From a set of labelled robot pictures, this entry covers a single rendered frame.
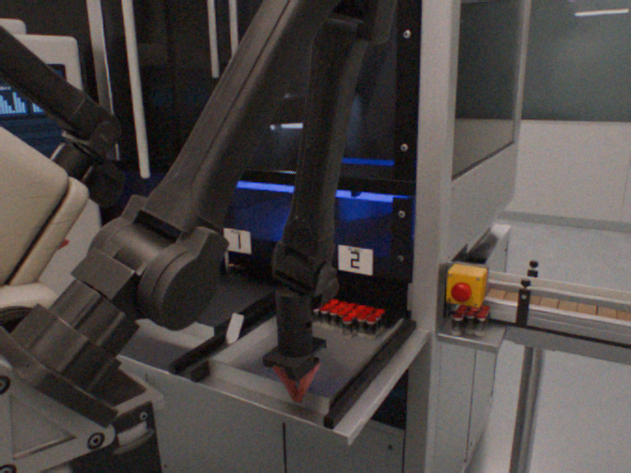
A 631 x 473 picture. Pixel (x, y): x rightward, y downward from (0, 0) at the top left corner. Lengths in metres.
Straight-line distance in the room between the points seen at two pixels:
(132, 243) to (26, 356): 0.13
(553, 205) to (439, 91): 4.75
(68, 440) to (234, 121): 0.31
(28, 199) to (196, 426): 1.31
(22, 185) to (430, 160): 0.75
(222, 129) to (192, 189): 0.06
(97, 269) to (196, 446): 1.39
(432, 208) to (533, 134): 4.62
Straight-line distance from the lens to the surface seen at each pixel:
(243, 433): 1.64
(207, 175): 0.47
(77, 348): 0.44
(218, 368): 0.99
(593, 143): 5.63
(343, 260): 1.18
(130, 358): 1.12
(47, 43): 1.52
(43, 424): 0.48
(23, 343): 0.46
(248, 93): 0.49
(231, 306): 1.29
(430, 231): 1.08
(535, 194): 5.73
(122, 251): 0.49
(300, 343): 0.81
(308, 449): 1.51
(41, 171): 0.56
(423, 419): 1.28
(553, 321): 1.21
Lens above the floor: 1.40
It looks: 17 degrees down
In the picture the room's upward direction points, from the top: 1 degrees counter-clockwise
